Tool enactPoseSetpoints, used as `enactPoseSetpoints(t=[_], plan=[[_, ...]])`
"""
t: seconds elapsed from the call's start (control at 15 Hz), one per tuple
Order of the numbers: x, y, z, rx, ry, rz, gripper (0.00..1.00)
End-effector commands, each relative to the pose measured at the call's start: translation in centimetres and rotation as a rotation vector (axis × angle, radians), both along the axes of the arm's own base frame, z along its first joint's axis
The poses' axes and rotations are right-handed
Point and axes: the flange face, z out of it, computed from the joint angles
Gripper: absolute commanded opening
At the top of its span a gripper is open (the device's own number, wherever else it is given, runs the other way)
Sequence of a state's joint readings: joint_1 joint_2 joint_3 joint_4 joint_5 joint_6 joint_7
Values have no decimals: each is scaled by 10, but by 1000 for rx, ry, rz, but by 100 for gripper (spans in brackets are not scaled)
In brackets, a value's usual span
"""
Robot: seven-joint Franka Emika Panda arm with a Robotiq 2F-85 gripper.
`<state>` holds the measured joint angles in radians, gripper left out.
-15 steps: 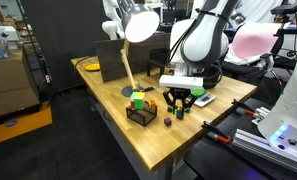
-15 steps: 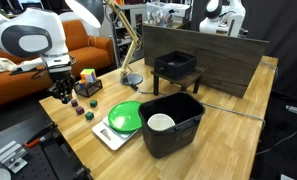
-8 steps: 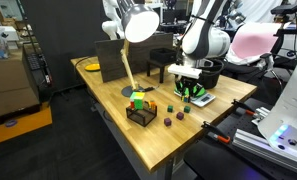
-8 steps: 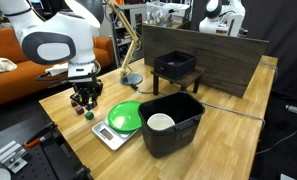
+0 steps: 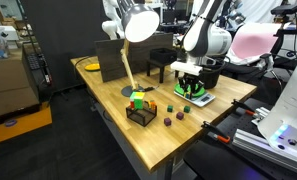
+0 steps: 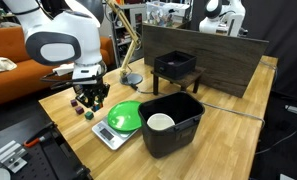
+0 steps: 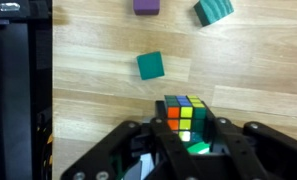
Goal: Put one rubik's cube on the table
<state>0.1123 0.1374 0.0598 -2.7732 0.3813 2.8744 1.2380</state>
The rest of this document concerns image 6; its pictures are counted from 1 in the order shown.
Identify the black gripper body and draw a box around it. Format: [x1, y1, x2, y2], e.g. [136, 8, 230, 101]
[72, 81, 111, 101]

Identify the small rubik's cube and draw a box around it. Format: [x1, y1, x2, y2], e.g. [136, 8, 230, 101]
[90, 101, 105, 113]

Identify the small green block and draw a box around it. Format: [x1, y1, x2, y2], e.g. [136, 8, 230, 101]
[84, 111, 95, 121]

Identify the green plate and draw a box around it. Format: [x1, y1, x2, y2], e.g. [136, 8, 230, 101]
[107, 100, 143, 133]

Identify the white kitchen scale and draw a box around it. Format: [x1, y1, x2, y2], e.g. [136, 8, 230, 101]
[91, 114, 142, 151]

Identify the background metal shelf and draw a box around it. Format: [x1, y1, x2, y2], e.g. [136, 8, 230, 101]
[108, 3, 148, 68]

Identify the small black box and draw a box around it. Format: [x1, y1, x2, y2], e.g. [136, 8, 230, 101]
[154, 50, 198, 80]

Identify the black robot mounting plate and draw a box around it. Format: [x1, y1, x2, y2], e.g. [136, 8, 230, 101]
[0, 114, 94, 180]

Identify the black plastic bin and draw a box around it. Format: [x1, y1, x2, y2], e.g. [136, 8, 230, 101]
[137, 91, 206, 159]

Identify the orange sofa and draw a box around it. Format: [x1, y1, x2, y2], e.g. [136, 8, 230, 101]
[0, 25, 116, 108]

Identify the small dark wooden stool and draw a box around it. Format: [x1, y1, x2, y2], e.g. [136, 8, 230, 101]
[150, 66, 207, 96]

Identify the clear box with toys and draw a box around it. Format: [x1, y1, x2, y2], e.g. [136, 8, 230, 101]
[145, 1, 193, 28]

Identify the dark wooden board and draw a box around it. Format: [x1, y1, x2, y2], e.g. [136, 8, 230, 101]
[142, 23, 269, 99]

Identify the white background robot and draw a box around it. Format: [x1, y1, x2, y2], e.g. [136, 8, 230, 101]
[198, 0, 247, 38]

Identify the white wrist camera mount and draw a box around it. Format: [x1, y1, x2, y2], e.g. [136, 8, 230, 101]
[52, 62, 75, 77]

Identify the black robot wrist cable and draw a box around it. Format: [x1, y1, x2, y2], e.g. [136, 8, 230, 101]
[39, 61, 108, 90]

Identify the orange-handled black clamp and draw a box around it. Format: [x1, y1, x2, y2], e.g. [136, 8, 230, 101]
[23, 121, 56, 149]

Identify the aluminium bracket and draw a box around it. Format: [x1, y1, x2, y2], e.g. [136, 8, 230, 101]
[0, 148, 29, 175]

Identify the grey table cable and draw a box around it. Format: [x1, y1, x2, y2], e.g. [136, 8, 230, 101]
[130, 59, 280, 130]

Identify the black floor cable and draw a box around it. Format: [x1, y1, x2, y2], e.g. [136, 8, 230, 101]
[254, 116, 297, 157]

